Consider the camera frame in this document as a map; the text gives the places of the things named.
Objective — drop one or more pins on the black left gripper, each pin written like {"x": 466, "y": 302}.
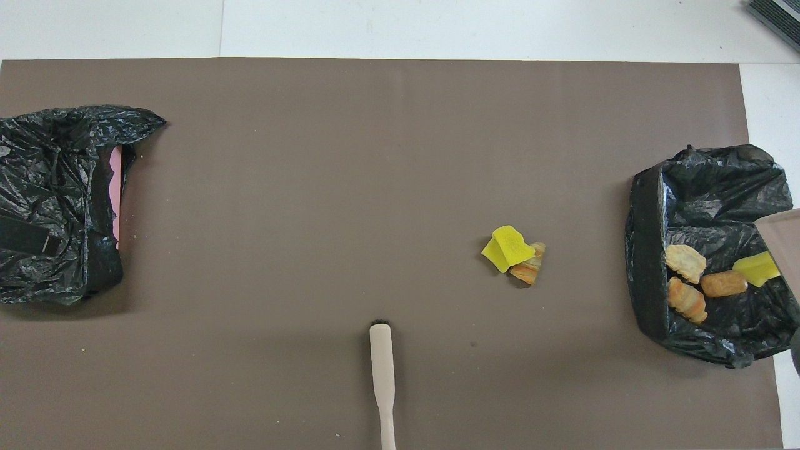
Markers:
{"x": 25, "y": 235}

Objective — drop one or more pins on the beige hand brush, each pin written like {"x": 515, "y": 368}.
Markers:
{"x": 382, "y": 362}

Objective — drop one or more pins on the yellow sponge piece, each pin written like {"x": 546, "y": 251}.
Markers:
{"x": 756, "y": 269}
{"x": 507, "y": 249}

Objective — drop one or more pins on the striped orange croissant toy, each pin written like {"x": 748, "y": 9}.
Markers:
{"x": 687, "y": 301}
{"x": 530, "y": 273}

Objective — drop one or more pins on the pale pastry toy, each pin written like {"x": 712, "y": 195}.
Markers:
{"x": 685, "y": 262}

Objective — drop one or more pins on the brown bread roll toy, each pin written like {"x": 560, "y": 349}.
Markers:
{"x": 724, "y": 284}

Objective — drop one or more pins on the beige plastic dustpan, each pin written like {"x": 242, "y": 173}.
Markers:
{"x": 784, "y": 244}

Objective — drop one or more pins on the right black-lined bin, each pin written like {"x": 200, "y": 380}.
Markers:
{"x": 50, "y": 150}

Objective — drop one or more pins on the black-lined bin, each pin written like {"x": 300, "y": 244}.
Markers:
{"x": 706, "y": 194}
{"x": 50, "y": 150}

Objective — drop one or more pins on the pink plastic bin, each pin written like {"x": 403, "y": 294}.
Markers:
{"x": 116, "y": 187}

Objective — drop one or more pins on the left black-lined bin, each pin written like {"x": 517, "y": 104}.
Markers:
{"x": 706, "y": 194}

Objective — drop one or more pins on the brown table mat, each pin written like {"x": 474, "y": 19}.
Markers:
{"x": 375, "y": 156}

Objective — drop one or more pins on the dark ribbed grey device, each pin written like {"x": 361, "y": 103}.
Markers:
{"x": 781, "y": 15}

